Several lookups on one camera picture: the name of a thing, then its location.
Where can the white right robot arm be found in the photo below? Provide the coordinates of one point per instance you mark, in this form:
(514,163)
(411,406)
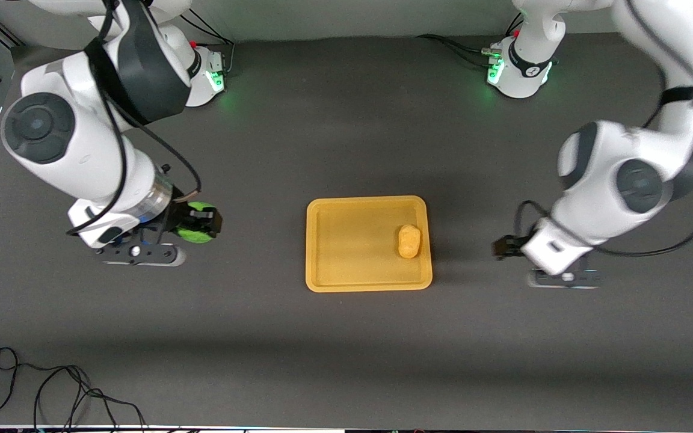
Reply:
(52,138)

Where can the orange plastic tray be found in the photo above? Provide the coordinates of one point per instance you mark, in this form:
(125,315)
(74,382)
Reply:
(358,243)

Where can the yellow potato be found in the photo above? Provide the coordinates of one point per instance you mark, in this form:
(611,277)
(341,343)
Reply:
(409,241)

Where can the green apple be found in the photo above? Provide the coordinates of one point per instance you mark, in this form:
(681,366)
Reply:
(193,235)

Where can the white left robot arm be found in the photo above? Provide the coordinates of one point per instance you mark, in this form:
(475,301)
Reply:
(611,174)

